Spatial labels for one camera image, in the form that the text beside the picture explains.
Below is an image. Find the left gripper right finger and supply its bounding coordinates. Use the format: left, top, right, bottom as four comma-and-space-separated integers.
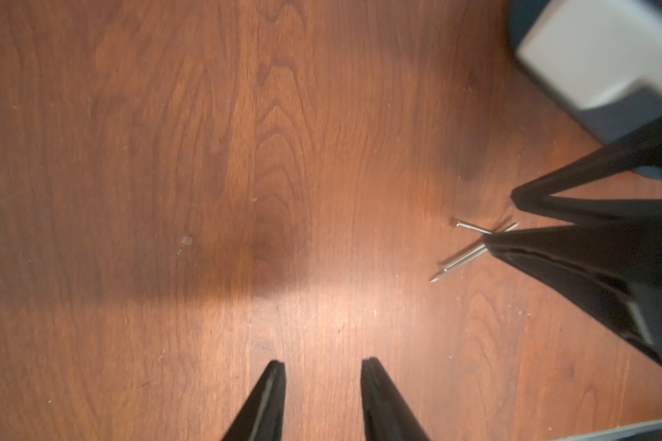
360, 358, 428, 441

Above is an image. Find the teal plastic storage box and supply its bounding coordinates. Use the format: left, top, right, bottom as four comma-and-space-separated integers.
506, 0, 662, 180

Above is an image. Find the aluminium front rail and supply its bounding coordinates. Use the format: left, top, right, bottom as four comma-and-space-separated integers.
565, 419, 662, 441

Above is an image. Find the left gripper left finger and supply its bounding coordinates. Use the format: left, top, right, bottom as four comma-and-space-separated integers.
222, 360, 286, 441

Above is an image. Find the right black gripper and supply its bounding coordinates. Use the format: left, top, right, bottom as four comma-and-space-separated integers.
511, 1, 662, 225

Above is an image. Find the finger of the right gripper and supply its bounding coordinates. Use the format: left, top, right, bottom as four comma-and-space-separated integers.
485, 220, 662, 367

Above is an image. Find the steel nail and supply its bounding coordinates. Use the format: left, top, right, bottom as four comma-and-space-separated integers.
451, 218, 493, 234
430, 222, 520, 283

